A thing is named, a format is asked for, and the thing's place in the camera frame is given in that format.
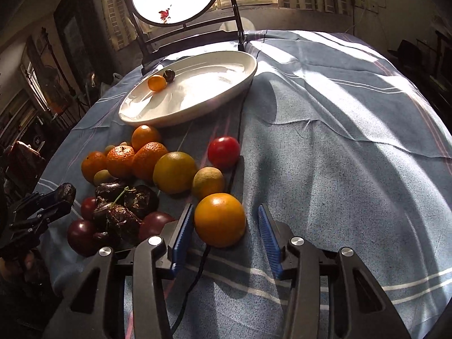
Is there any small green fruit back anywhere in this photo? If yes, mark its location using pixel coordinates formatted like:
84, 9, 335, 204
103, 145, 115, 155

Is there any left checked curtain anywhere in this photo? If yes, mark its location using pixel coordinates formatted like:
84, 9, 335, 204
101, 0, 137, 51

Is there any white plastic bag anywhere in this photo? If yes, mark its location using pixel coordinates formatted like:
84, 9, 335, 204
100, 72, 123, 94

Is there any yellow orange fruit front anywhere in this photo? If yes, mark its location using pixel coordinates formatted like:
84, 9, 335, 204
194, 193, 247, 248

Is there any small green fruit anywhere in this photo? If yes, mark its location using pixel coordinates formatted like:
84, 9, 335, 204
94, 169, 115, 187
103, 145, 115, 155

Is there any yellow lemon fruit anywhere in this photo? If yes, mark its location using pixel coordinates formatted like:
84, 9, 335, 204
192, 167, 225, 201

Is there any red cherry tomato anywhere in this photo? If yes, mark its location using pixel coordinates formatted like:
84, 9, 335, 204
208, 136, 241, 171

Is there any dark brown date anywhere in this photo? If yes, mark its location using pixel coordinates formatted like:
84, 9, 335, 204
123, 184, 159, 220

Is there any blue striped tablecloth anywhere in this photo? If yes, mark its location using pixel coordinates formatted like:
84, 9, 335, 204
34, 29, 452, 339

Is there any large yellow orange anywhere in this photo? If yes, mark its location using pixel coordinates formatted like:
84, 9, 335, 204
153, 151, 198, 194

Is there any small front orange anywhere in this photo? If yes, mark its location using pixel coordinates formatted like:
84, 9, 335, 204
147, 74, 167, 92

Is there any dark cherry with stem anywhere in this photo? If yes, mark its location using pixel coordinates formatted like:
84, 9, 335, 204
163, 69, 175, 83

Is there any white oval plate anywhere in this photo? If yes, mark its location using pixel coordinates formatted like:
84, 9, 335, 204
119, 51, 257, 128

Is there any rough mandarin orange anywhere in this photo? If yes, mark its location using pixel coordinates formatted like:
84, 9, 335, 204
132, 142, 169, 183

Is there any small red tomato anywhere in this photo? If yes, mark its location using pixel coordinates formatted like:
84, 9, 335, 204
81, 197, 97, 220

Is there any person left hand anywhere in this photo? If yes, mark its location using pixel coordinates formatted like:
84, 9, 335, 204
1, 251, 35, 283

